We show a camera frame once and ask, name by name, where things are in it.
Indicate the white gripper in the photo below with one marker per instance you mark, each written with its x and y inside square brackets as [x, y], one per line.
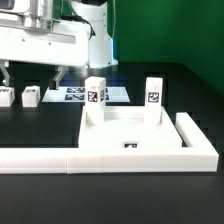
[66, 45]

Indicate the white marker base sheet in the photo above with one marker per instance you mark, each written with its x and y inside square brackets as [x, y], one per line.
[77, 94]

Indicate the white L-shaped obstacle fence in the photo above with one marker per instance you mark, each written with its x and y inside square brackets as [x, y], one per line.
[195, 155]

